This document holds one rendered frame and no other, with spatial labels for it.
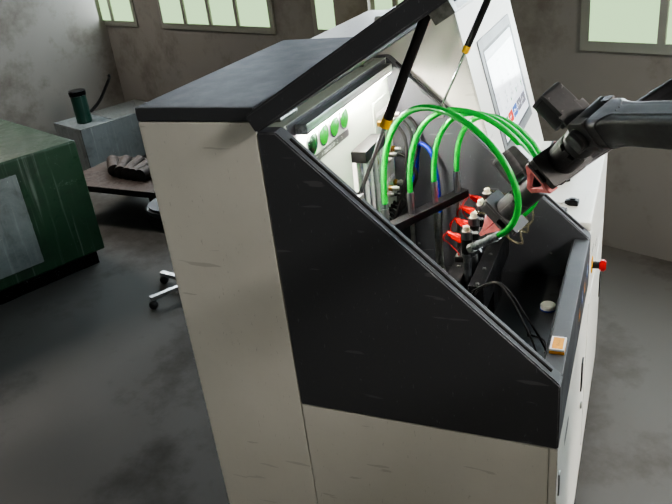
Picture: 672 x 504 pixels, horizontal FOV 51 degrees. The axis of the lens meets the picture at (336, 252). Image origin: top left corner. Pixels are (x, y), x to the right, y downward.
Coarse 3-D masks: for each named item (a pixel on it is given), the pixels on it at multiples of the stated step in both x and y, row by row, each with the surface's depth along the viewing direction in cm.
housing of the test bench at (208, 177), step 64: (256, 64) 172; (192, 128) 141; (192, 192) 149; (256, 192) 142; (192, 256) 157; (256, 256) 150; (192, 320) 166; (256, 320) 158; (256, 384) 168; (256, 448) 178
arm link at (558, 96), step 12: (540, 96) 116; (552, 96) 114; (564, 96) 114; (540, 108) 117; (552, 108) 115; (564, 108) 114; (576, 108) 113; (552, 120) 117; (564, 120) 113; (576, 132) 108; (576, 144) 109
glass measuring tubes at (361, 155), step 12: (360, 144) 174; (372, 144) 173; (384, 144) 180; (360, 156) 170; (360, 168) 173; (372, 168) 176; (360, 180) 175; (372, 180) 177; (372, 192) 178; (372, 204) 180
